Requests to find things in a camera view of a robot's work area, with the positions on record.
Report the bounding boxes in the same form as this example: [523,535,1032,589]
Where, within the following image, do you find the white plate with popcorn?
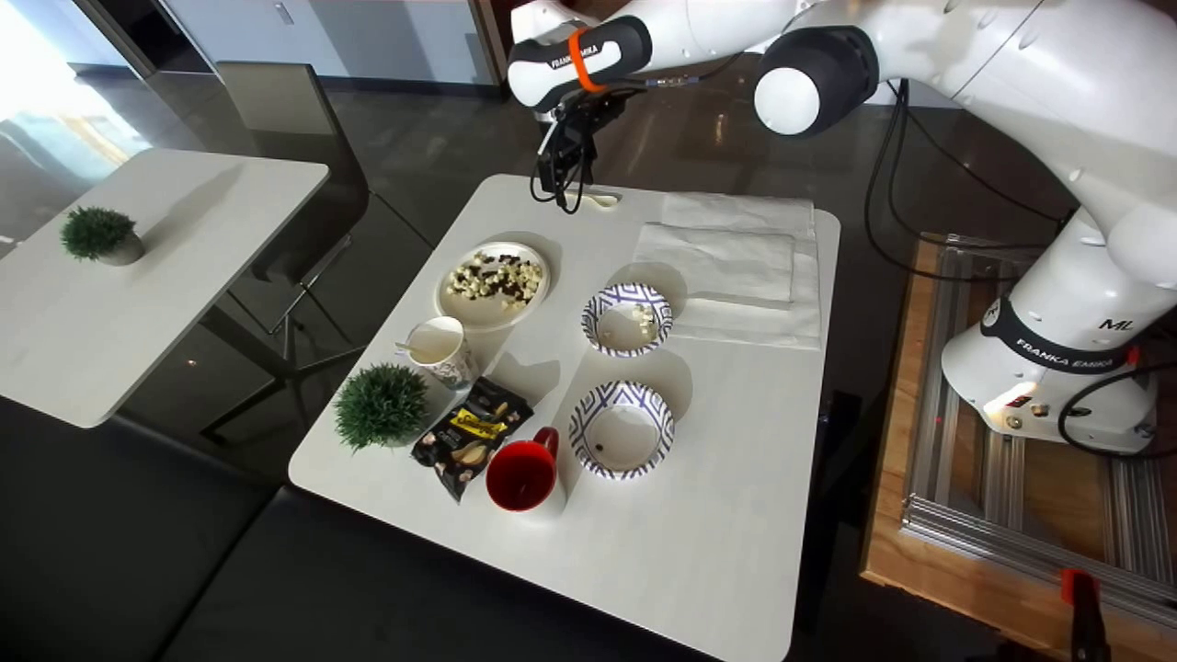
[436,242,550,331]

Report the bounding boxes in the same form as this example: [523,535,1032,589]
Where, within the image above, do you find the black chair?
[201,60,370,447]

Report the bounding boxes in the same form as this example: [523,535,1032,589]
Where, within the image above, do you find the large white paper towel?
[632,195,822,351]

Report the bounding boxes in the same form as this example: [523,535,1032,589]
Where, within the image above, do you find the blue patterned empty bowl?
[570,379,677,478]

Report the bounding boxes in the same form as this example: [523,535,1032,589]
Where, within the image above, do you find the small green potted plant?
[333,363,426,450]

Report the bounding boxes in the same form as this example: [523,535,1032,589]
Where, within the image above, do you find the white side table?
[0,147,331,434]

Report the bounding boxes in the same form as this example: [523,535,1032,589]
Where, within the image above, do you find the white ceramic cup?
[402,318,466,372]

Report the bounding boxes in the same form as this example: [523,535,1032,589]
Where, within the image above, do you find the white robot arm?
[507,0,1177,456]

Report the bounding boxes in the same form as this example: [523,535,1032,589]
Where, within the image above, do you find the black snack packet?
[412,379,532,502]

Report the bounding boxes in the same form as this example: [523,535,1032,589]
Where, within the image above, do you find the green plant on side table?
[63,205,143,264]

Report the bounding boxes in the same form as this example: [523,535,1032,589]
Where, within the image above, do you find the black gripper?
[538,95,626,183]

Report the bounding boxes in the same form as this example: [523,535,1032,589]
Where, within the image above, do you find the red clamp handle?
[1058,570,1111,662]

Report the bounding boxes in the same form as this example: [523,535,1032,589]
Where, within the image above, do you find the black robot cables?
[859,74,1177,464]

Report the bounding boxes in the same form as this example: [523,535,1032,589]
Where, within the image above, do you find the blue patterned bowl with popcorn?
[580,284,672,357]

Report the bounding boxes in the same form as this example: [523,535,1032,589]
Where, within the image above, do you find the small folded paper towel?
[637,221,795,304]

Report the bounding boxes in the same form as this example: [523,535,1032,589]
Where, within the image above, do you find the metal rail base frame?
[902,242,1177,622]

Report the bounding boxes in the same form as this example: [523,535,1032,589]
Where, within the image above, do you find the red mug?
[485,427,561,515]

